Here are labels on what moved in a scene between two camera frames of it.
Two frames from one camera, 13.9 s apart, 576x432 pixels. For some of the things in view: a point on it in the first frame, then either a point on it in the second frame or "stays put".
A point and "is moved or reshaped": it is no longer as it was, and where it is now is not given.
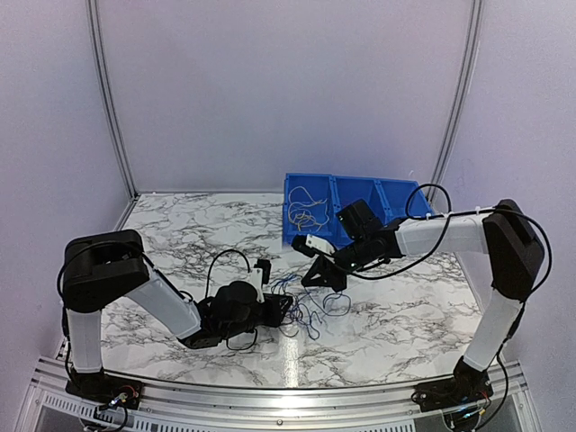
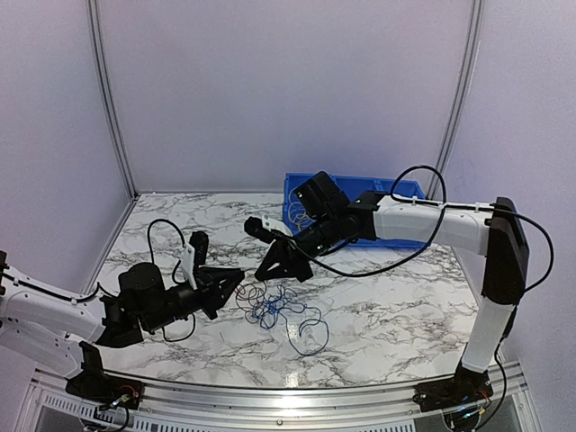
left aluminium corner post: (103, 76) stays put
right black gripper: (329, 277) to (293, 266)
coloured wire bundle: (301, 309) is moved or reshaped
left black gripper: (275, 316) to (211, 287)
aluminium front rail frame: (51, 405) stays put
